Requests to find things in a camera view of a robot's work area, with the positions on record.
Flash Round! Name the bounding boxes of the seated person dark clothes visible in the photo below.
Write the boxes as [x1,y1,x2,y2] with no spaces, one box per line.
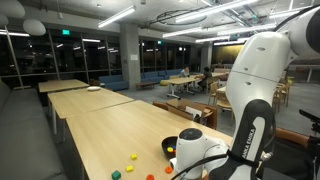
[199,66,214,91]

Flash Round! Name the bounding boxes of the grey bench sofa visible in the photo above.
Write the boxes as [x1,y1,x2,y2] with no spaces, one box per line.
[0,78,69,180]

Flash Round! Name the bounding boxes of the wooden table white legs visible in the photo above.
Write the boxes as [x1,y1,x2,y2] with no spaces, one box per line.
[162,75,201,100]

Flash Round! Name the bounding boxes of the white globe lamp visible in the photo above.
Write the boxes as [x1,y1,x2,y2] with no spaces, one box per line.
[0,0,26,19]
[0,13,10,28]
[22,18,47,37]

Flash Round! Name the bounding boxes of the seated person light shirt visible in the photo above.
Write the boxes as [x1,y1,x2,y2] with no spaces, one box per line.
[179,65,191,79]

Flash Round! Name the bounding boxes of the wooden chair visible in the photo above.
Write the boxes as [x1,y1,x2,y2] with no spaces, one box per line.
[208,81,220,106]
[272,79,294,113]
[215,89,233,126]

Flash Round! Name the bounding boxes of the low wooden table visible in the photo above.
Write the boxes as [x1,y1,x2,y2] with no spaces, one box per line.
[134,81,158,91]

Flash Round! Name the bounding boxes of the blue sofa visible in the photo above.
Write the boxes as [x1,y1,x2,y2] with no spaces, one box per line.
[98,74,130,92]
[140,68,184,84]

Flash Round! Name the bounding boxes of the black bowl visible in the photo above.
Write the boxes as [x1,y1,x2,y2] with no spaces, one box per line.
[161,135,179,159]

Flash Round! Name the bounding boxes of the black camera on tripod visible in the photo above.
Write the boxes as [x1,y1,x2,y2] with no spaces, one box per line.
[298,108,320,180]

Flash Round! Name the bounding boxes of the brown leather chair back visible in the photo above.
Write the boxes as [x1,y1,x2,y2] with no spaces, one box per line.
[275,128,311,149]

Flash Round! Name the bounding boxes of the black ceiling ring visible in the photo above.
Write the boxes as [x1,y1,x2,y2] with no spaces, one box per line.
[148,9,209,27]

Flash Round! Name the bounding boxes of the concrete column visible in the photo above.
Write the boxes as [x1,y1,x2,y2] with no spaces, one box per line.
[119,22,142,91]

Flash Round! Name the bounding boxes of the light wooden table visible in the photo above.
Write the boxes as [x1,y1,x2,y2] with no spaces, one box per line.
[37,78,90,108]
[47,87,135,136]

